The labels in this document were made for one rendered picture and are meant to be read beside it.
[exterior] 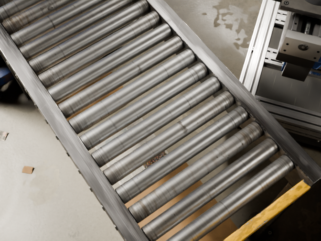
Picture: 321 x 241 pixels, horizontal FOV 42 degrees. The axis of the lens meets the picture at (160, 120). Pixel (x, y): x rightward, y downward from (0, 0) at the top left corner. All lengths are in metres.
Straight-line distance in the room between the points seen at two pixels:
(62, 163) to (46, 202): 0.20
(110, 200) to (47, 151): 1.02
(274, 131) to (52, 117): 0.65
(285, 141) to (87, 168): 0.56
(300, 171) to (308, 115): 0.77
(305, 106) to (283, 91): 0.12
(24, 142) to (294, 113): 1.30
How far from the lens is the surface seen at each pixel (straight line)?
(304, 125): 1.95
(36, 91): 1.34
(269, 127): 1.25
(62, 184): 2.05
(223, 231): 1.95
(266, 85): 2.03
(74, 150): 1.22
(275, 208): 1.15
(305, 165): 1.23
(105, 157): 1.20
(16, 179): 2.13
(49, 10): 1.54
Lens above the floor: 1.90
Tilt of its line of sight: 64 degrees down
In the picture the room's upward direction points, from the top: 2 degrees counter-clockwise
